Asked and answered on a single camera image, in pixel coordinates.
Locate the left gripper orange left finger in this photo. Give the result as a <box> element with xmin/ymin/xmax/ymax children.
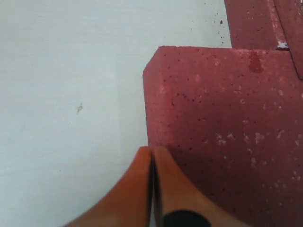
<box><xmin>66</xmin><ymin>146</ymin><xmax>152</xmax><ymax>227</ymax></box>

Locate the left gripper black-backed right finger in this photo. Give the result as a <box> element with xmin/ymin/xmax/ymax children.
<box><xmin>153</xmin><ymin>146</ymin><xmax>247</xmax><ymax>227</ymax></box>

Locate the red brick large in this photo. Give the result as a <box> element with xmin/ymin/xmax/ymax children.
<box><xmin>143</xmin><ymin>46</ymin><xmax>303</xmax><ymax>227</ymax></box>

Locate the red brick under back top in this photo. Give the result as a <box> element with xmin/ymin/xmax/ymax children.
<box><xmin>224</xmin><ymin>0</ymin><xmax>289</xmax><ymax>51</ymax></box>

